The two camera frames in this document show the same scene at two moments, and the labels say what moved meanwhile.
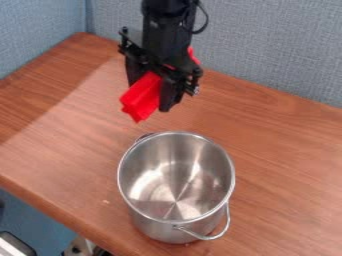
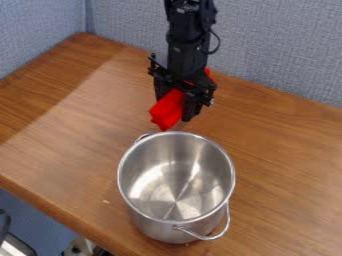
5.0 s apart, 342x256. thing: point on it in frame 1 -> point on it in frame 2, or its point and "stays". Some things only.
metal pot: [176, 177] stays
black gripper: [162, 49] -> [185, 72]
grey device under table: [13, 246] stays
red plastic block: [140, 99] -> [168, 109]
